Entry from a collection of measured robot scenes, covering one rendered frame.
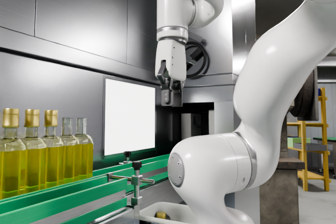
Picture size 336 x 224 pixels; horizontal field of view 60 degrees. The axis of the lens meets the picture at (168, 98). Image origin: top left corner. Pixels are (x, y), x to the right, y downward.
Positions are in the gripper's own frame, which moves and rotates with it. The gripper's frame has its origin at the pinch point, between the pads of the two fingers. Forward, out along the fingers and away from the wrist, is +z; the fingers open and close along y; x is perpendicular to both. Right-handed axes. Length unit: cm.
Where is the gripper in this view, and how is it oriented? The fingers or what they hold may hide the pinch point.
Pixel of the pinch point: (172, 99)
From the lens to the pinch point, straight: 77.4
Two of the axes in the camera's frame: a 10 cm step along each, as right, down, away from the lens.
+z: 0.0, 10.0, -0.8
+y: -4.6, -0.7, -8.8
